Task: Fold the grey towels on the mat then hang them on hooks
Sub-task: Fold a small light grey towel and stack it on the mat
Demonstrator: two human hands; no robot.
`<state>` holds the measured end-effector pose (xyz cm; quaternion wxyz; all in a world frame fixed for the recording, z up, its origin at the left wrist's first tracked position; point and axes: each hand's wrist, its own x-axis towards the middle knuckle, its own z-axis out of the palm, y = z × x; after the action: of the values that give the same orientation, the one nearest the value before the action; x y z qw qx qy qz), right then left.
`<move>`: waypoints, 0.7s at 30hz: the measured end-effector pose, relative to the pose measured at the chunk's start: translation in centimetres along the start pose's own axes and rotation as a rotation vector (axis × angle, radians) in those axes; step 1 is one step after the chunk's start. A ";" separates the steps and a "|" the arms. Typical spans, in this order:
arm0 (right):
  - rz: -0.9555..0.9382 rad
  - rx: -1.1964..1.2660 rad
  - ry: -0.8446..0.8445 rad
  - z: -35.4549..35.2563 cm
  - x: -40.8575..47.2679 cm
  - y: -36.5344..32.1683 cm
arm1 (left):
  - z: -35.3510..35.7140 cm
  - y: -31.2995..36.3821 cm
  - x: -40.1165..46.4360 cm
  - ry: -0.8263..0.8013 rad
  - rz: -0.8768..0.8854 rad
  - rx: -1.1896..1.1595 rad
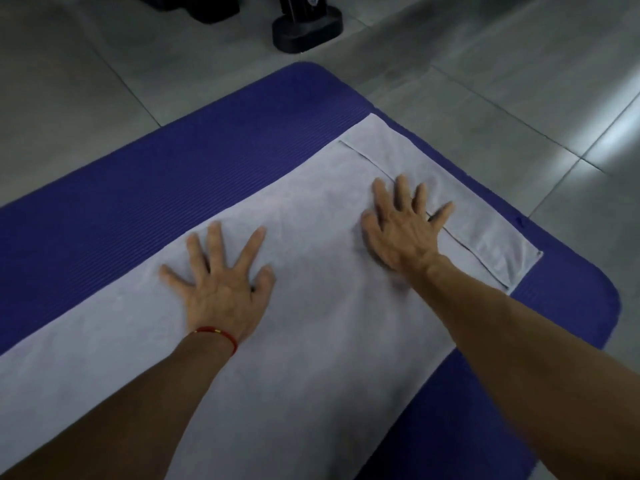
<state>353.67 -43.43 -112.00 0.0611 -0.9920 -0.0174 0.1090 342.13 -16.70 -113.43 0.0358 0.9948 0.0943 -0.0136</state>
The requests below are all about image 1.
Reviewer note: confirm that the purple ribbed mat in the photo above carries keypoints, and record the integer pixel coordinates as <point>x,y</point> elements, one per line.
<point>150,184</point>

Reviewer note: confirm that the light grey printed towel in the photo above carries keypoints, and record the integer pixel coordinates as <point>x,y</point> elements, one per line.
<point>310,334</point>

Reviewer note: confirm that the black weight stack machine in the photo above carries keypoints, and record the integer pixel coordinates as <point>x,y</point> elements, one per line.
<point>305,34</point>

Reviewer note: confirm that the person's left forearm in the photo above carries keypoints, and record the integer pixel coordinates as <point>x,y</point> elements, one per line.
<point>125,419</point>

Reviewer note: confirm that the person's right hand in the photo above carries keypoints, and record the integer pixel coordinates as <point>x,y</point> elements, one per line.
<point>405,234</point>

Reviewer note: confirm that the person's right forearm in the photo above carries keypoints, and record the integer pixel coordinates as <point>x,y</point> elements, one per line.
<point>540,374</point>

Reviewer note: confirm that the person's left hand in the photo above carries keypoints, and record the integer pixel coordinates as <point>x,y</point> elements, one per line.
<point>222,299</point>

